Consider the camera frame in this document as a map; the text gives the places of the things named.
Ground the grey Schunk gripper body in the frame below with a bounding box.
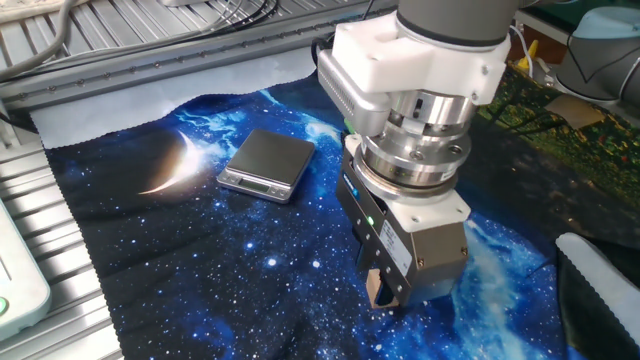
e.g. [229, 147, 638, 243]
[335, 147, 470, 307]

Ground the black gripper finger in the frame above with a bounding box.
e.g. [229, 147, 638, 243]
[374, 272, 400, 308]
[352, 227, 375, 274]

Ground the small wooden block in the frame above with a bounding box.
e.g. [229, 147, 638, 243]
[365, 268, 400, 310]

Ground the silver digital pocket scale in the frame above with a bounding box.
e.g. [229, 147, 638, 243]
[216, 128, 317, 205]

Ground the white gripper adapter plate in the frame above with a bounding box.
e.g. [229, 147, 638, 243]
[343, 133, 472, 234]

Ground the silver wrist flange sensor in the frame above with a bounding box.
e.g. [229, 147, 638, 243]
[352, 89, 474, 201]

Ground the galaxy print cloth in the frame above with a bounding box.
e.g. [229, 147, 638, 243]
[29, 47, 640, 360]

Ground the brown paper patch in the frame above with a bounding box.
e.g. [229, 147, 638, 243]
[543, 93, 607, 131]

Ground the yellow plastic object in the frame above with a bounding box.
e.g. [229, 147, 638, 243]
[517, 39, 540, 71]

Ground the white teach pendant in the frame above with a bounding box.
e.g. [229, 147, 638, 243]
[0, 199, 53, 343]

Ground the silver ribbed wrist camera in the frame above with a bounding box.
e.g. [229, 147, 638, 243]
[316, 48, 392, 138]

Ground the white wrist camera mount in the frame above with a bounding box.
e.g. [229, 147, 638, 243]
[331, 17, 512, 107]

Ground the white thin cable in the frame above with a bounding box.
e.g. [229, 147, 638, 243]
[508, 24, 535, 79]

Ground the aluminium profile rail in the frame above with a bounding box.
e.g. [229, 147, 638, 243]
[0, 4, 399, 114]

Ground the thick grey cable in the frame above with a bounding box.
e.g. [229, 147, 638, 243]
[0, 0, 79, 84]

